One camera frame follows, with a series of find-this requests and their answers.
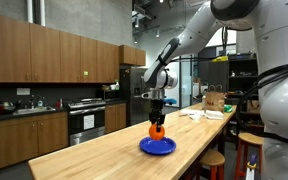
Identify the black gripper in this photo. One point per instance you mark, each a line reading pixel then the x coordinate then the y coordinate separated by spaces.
pixel 156 108

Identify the orange ball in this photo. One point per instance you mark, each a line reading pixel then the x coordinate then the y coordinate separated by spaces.
pixel 154 134

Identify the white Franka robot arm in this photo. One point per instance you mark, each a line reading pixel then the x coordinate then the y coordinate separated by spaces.
pixel 277 40

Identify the blue plate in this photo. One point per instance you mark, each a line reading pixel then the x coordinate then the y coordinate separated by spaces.
pixel 157 147

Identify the stainless steel refrigerator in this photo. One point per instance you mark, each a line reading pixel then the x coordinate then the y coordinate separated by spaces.
pixel 130 100

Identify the crumpled white napkin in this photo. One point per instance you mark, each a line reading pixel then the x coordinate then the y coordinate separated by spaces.
pixel 194 117

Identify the stainless steel microwave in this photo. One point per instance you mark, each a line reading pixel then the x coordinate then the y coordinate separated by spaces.
pixel 110 95

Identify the white green bottle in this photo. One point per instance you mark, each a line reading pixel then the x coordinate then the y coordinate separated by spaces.
pixel 115 86

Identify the stainless steel oven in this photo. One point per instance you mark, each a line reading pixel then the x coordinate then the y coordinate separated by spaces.
pixel 99 121

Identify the brown paper bag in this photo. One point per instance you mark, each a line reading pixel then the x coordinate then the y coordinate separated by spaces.
pixel 214 101

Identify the wooden stool red legs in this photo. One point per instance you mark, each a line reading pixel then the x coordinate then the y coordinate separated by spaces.
pixel 250 138
pixel 212 156

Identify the white paper sheet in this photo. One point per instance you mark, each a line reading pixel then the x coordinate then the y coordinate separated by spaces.
pixel 88 122

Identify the green crumpled object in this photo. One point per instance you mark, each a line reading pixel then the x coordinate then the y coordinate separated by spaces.
pixel 228 108

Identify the black storage shelf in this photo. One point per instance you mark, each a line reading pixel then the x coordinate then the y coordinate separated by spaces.
pixel 231 100

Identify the green sticky note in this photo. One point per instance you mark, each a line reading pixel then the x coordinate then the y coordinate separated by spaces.
pixel 85 73

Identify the yellow object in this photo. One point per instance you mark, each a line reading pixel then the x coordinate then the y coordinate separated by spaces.
pixel 221 59

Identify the blue yellow white tool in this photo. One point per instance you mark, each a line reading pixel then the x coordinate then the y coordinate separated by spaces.
pixel 251 165

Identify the clear soap bottle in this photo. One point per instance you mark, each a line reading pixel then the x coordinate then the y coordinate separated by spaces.
pixel 40 102

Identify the stainless steel sink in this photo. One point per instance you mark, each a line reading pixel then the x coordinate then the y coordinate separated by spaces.
pixel 34 110

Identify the wooden sink base cabinet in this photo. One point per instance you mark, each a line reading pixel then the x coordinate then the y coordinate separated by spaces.
pixel 27 140

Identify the black kitchen countertop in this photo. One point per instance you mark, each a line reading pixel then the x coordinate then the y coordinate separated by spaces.
pixel 4 116

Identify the short wooden wall cabinet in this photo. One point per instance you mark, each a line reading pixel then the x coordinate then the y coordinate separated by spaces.
pixel 132 55

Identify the wooden wall cabinets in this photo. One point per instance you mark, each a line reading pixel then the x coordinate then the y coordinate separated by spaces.
pixel 44 53

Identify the white wall outlet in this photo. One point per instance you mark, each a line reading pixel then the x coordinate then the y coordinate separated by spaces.
pixel 23 91

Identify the white wall pipe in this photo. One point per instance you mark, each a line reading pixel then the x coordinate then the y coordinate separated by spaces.
pixel 29 10
pixel 42 11

